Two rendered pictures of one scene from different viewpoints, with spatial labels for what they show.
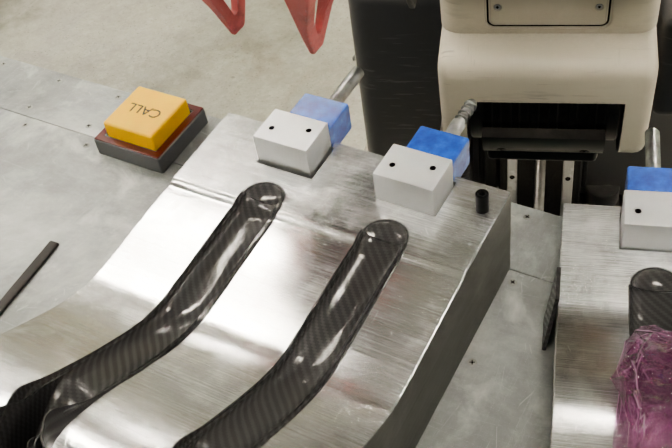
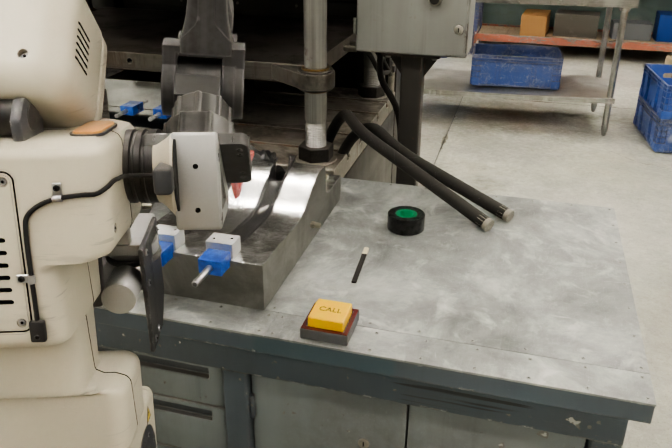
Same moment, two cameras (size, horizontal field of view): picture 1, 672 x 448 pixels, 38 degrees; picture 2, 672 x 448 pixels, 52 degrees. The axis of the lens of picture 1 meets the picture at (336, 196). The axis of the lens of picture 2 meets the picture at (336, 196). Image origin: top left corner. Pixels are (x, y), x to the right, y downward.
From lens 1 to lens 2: 1.66 m
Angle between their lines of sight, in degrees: 109
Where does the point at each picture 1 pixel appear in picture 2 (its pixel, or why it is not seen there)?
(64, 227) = (354, 289)
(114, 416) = (260, 172)
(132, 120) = (334, 304)
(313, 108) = (215, 256)
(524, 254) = not seen: hidden behind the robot
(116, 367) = (271, 192)
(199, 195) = (265, 240)
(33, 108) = (422, 340)
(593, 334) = not seen: hidden behind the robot
